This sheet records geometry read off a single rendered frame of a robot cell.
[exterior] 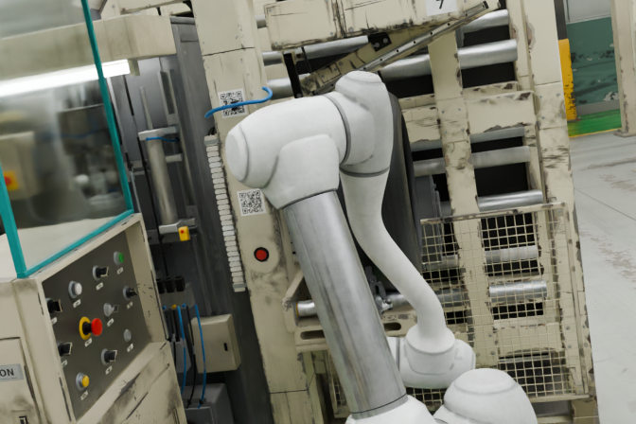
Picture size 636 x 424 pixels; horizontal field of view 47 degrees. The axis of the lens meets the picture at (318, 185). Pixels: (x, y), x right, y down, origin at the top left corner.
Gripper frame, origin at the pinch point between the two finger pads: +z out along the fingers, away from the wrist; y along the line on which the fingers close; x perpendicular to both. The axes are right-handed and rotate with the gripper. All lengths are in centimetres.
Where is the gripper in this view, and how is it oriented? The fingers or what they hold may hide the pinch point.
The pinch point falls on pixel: (368, 277)
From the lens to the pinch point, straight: 191.8
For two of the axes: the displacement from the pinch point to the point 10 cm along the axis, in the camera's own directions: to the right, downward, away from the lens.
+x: 2.0, 8.8, 4.2
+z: 1.1, -4.5, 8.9
